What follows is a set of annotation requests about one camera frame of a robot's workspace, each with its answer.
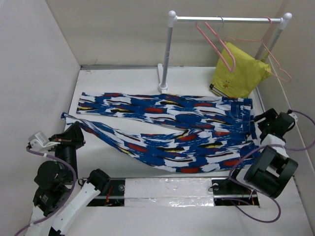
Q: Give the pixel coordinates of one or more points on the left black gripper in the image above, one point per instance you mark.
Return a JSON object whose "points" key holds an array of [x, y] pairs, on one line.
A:
{"points": [[74, 136]]}

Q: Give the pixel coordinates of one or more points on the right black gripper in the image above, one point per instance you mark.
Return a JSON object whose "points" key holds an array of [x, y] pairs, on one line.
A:
{"points": [[270, 114]]}

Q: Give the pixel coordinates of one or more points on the blue white red patterned trousers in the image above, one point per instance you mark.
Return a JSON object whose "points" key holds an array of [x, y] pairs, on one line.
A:
{"points": [[213, 133]]}

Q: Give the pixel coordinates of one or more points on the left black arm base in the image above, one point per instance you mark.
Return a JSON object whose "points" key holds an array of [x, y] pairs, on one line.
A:
{"points": [[113, 197]]}

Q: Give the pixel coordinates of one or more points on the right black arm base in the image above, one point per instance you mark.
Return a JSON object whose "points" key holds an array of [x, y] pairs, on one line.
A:
{"points": [[227, 193]]}

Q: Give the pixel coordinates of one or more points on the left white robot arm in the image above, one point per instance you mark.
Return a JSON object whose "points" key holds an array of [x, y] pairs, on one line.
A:
{"points": [[53, 212]]}

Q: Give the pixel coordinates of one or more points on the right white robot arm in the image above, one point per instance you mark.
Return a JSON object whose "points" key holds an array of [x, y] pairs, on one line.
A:
{"points": [[272, 170]]}

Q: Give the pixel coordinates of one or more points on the yellow folded garment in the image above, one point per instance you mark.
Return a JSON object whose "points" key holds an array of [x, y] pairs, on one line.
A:
{"points": [[247, 74]]}

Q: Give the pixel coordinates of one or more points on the white metal clothes rack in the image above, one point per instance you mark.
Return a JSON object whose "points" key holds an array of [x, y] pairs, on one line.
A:
{"points": [[162, 69]]}

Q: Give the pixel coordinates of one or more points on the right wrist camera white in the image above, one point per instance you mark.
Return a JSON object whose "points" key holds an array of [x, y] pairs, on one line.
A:
{"points": [[293, 115]]}

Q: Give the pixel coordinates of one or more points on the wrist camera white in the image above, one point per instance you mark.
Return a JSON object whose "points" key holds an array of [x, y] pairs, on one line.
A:
{"points": [[293, 115], [40, 142]]}

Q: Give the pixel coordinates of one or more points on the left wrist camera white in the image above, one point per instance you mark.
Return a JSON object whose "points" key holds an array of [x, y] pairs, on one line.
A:
{"points": [[40, 142]]}

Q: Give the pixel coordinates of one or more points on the pink wire hanger right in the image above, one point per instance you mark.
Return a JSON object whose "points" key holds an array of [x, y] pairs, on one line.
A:
{"points": [[268, 41]]}

